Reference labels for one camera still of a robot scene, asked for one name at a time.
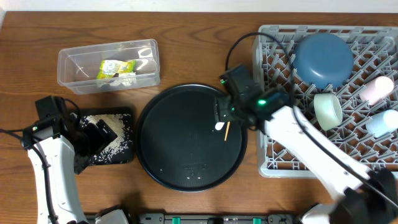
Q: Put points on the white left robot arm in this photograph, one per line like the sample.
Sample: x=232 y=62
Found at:
x=60 y=146

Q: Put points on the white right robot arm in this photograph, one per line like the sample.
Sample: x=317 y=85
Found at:
x=360 y=195

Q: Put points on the white rice pile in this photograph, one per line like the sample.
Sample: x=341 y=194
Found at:
x=119 y=151

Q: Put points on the mint green bowl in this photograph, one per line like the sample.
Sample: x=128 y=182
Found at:
x=327 y=110

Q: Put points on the blue plate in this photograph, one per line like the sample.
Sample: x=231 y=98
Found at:
x=323 y=59

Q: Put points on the wooden chopstick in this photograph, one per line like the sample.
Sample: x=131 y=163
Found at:
x=227 y=131

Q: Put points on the light blue cup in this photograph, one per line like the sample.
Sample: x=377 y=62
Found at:
x=382 y=123

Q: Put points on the pale pink cup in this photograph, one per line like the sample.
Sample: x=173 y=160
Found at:
x=376 y=90

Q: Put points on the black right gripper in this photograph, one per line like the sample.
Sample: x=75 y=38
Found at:
x=222 y=109

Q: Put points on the round black serving tray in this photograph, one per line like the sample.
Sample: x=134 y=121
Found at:
x=178 y=145

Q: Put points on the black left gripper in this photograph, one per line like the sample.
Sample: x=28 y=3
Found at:
x=94 y=137

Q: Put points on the rectangular black tray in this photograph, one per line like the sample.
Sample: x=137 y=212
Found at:
x=81 y=162

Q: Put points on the yellow green snack wrapper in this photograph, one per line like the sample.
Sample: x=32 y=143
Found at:
x=108 y=68

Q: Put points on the clear plastic waste bin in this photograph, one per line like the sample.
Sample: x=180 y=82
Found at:
x=78 y=67

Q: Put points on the crumpled white tissue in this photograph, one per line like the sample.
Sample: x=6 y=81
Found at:
x=124 y=79

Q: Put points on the white plastic spoon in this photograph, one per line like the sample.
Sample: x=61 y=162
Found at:
x=219 y=126

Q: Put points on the black rail with green clips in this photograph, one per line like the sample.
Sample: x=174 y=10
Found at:
x=160 y=218

